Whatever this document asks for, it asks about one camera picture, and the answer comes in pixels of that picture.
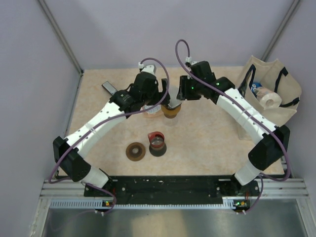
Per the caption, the beige canvas tote bag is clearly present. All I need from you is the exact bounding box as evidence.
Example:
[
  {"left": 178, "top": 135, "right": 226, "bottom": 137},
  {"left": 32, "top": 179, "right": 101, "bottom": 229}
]
[{"left": 236, "top": 56, "right": 302, "bottom": 127}]

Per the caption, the dark wooden dripper ring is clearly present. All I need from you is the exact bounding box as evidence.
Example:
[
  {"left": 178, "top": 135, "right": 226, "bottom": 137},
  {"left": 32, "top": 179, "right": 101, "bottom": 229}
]
[{"left": 125, "top": 142, "right": 146, "bottom": 162}]

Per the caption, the black toothpaste box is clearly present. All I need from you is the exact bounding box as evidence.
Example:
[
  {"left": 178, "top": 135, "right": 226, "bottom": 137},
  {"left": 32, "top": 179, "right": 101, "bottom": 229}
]
[{"left": 102, "top": 81, "right": 118, "bottom": 96}]

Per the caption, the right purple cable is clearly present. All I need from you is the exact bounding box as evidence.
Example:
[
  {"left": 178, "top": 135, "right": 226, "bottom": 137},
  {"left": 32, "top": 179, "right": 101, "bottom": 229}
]
[{"left": 174, "top": 39, "right": 291, "bottom": 215}]

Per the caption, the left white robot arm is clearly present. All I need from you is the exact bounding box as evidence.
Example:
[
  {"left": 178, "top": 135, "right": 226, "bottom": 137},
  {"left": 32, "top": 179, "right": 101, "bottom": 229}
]
[{"left": 53, "top": 71, "right": 170, "bottom": 196}]

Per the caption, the clear glass carafe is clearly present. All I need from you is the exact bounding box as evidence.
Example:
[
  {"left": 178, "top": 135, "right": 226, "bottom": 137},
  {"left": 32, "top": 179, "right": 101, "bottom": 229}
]
[{"left": 163, "top": 116, "right": 179, "bottom": 127}]

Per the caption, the white coffee filter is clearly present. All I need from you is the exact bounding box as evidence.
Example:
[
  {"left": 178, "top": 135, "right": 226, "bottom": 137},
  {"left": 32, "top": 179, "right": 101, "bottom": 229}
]
[{"left": 169, "top": 94, "right": 182, "bottom": 104}]

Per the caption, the clear ribbed glass dripper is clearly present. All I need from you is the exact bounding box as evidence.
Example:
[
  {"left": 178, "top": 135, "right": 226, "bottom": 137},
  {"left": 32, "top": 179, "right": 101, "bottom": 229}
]
[{"left": 161, "top": 103, "right": 182, "bottom": 112}]

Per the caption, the purple cable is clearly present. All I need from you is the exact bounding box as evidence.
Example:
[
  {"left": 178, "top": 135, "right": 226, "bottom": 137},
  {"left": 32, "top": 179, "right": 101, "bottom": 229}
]
[
  {"left": 48, "top": 58, "right": 171, "bottom": 217},
  {"left": 174, "top": 39, "right": 291, "bottom": 215}
]

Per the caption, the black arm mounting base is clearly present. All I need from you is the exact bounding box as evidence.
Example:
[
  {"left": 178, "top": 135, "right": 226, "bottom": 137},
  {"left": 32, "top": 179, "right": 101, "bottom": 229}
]
[{"left": 105, "top": 175, "right": 259, "bottom": 205}]

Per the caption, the white paper roll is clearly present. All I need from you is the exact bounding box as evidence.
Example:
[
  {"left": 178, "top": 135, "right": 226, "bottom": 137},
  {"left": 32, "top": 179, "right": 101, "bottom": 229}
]
[{"left": 259, "top": 92, "right": 282, "bottom": 110}]

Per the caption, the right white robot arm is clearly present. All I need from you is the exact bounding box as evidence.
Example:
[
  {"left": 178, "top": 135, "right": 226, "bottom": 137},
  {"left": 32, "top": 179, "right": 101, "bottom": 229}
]
[{"left": 178, "top": 61, "right": 290, "bottom": 196}]

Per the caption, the pink liquid bottle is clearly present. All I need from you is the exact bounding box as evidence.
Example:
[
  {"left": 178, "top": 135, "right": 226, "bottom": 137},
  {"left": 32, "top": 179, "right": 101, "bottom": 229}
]
[{"left": 143, "top": 105, "right": 163, "bottom": 118}]

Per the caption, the white slotted cable duct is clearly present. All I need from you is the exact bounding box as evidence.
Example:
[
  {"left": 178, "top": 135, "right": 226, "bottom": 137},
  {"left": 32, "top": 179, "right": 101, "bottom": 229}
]
[{"left": 49, "top": 198, "right": 249, "bottom": 210}]

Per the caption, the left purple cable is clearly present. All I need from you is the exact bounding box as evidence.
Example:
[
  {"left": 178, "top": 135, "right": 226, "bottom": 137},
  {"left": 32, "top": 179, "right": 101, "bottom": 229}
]
[{"left": 48, "top": 58, "right": 171, "bottom": 217}]

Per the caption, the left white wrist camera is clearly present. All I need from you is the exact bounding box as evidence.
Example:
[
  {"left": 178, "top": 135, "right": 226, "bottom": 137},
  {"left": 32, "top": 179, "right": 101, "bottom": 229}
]
[{"left": 138, "top": 62, "right": 157, "bottom": 76}]

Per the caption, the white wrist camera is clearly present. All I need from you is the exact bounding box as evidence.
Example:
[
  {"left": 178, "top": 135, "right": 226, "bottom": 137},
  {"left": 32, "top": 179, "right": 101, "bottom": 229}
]
[
  {"left": 138, "top": 62, "right": 157, "bottom": 76},
  {"left": 185, "top": 57, "right": 197, "bottom": 67}
]

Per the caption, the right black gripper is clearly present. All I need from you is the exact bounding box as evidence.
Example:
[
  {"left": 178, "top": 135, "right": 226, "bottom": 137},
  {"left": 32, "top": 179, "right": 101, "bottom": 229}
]
[{"left": 177, "top": 76, "right": 203, "bottom": 101}]

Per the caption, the light wooden dripper ring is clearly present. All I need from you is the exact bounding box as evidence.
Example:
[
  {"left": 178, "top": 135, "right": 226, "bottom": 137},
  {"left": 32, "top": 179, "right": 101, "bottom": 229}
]
[{"left": 161, "top": 105, "right": 182, "bottom": 118}]

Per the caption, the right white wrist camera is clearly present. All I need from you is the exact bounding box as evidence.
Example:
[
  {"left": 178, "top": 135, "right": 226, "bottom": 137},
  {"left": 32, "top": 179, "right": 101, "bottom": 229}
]
[{"left": 185, "top": 57, "right": 197, "bottom": 67}]

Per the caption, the red rimmed glass carafe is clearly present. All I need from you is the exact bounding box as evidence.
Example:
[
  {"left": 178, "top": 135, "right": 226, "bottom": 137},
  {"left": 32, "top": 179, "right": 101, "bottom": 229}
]
[{"left": 148, "top": 131, "right": 167, "bottom": 157}]

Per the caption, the blue snack package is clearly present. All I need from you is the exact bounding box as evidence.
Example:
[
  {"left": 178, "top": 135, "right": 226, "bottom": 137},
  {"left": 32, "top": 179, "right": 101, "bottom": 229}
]
[{"left": 250, "top": 82, "right": 262, "bottom": 97}]

